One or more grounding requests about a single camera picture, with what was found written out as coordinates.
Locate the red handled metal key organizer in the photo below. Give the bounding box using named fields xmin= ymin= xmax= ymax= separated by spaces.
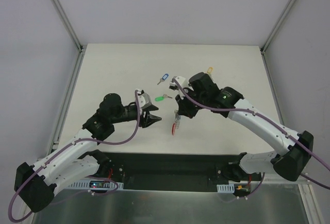
xmin=171 ymin=110 xmax=181 ymax=136

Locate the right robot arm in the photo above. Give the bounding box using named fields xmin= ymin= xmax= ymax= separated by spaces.
xmin=169 ymin=72 xmax=314 ymax=182

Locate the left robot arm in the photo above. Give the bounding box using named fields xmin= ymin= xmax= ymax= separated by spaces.
xmin=14 ymin=90 xmax=162 ymax=213

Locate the key with green tag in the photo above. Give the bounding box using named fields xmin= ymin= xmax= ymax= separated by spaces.
xmin=155 ymin=94 xmax=172 ymax=102

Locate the key with blue rectangular tag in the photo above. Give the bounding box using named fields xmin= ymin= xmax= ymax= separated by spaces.
xmin=157 ymin=73 xmax=169 ymax=85

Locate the key with yellow tag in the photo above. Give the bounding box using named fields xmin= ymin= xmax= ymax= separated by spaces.
xmin=207 ymin=67 xmax=213 ymax=74

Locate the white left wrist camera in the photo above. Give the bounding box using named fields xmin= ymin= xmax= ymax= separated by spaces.
xmin=135 ymin=89 xmax=152 ymax=113

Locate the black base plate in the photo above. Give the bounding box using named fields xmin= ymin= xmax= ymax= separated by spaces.
xmin=47 ymin=149 xmax=296 ymax=191

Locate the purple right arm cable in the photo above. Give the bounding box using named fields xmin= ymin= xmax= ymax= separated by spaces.
xmin=171 ymin=78 xmax=330 ymax=204

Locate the aluminium frame rail left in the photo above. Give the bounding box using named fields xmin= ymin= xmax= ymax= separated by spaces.
xmin=15 ymin=0 xmax=87 ymax=224

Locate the aluminium frame rail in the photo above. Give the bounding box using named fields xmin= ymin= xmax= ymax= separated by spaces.
xmin=259 ymin=0 xmax=320 ymax=224
xmin=15 ymin=0 xmax=87 ymax=224

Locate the aluminium frame rail right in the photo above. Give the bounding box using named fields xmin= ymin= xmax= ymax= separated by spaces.
xmin=259 ymin=0 xmax=320 ymax=224

